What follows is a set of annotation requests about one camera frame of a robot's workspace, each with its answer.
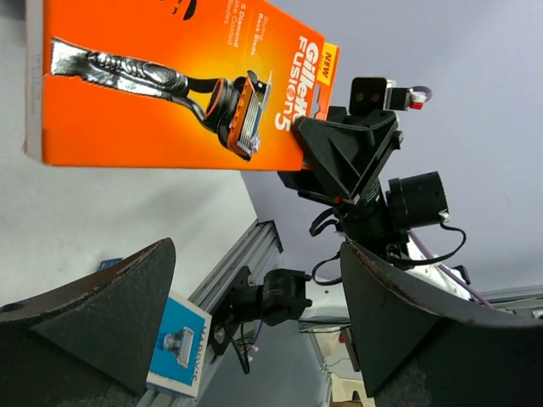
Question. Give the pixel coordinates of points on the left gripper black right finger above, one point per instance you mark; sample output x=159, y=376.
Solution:
x=417, y=345

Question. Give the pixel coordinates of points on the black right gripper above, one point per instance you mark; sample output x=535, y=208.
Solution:
x=342, y=156

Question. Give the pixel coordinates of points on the aluminium rail base frame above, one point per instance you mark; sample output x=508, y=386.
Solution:
x=280, y=297

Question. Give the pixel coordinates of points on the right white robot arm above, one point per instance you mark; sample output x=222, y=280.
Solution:
x=380, y=222

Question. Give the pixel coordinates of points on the Harry's blade cartridge pack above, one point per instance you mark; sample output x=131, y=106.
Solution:
x=177, y=361

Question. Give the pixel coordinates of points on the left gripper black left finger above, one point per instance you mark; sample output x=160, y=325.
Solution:
x=89, y=342

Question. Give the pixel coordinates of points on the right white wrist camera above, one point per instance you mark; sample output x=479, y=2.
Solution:
x=379, y=93

